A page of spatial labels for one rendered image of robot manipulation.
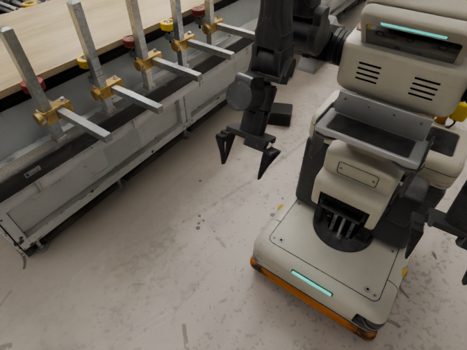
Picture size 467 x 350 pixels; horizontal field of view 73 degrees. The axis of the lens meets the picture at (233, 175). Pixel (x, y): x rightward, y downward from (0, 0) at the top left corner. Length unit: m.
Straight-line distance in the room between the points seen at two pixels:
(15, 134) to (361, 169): 1.36
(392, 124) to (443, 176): 0.45
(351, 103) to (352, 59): 0.11
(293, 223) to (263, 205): 0.45
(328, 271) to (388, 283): 0.24
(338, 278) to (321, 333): 0.31
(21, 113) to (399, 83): 1.39
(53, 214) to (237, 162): 1.16
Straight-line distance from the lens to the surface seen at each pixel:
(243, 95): 0.61
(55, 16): 2.13
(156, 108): 1.30
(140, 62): 1.58
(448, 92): 0.82
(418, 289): 1.90
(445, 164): 1.25
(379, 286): 1.48
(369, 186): 1.03
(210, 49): 1.67
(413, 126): 0.85
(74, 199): 1.97
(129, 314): 1.69
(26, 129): 1.63
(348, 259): 1.50
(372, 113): 0.85
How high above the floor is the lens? 1.52
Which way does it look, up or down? 46 degrees down
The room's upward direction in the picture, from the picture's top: straight up
